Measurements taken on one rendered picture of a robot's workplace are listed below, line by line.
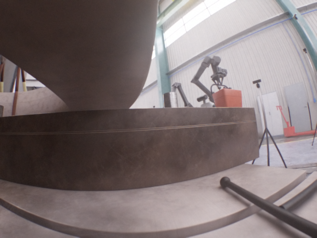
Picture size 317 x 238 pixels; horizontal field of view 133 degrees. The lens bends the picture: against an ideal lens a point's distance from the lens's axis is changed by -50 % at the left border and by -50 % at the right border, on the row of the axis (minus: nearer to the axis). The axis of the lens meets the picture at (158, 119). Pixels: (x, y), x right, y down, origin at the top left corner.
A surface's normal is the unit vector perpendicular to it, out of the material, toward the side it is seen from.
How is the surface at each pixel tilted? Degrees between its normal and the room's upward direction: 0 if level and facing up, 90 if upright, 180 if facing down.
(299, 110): 90
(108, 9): 180
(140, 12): 180
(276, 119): 90
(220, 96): 97
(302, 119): 90
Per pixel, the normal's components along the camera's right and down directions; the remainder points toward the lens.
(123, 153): 0.25, -0.16
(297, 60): -0.80, -0.02
